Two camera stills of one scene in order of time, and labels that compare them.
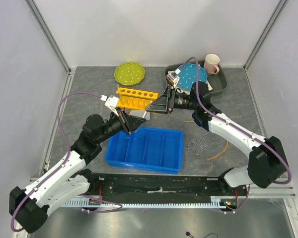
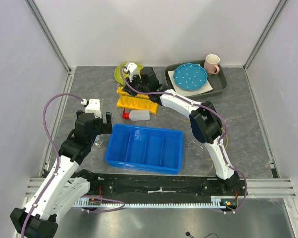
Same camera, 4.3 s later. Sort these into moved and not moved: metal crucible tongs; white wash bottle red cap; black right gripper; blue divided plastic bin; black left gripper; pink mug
Moved: black left gripper; black right gripper
Not moved: pink mug; white wash bottle red cap; metal crucible tongs; blue divided plastic bin
